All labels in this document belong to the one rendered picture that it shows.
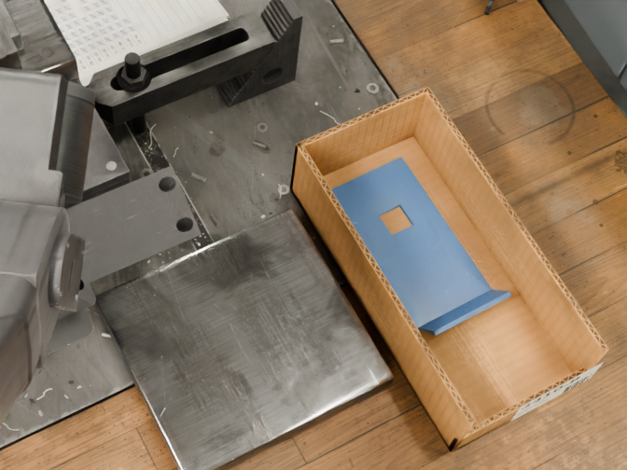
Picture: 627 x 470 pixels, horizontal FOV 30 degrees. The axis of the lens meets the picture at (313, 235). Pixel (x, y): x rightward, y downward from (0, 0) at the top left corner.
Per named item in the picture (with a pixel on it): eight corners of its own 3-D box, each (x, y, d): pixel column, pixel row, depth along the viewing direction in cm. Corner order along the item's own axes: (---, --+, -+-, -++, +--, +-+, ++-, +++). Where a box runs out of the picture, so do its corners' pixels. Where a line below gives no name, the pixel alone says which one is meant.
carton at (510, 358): (449, 457, 87) (469, 424, 80) (288, 192, 96) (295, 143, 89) (587, 381, 91) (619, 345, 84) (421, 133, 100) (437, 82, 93)
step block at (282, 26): (228, 107, 98) (229, 45, 90) (212, 81, 99) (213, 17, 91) (295, 79, 100) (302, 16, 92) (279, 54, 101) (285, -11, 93)
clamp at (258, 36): (108, 160, 95) (99, 91, 86) (91, 128, 96) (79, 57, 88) (271, 93, 99) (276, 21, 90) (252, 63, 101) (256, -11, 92)
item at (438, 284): (428, 349, 89) (435, 335, 87) (327, 193, 95) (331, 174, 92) (503, 310, 91) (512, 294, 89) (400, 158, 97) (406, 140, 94)
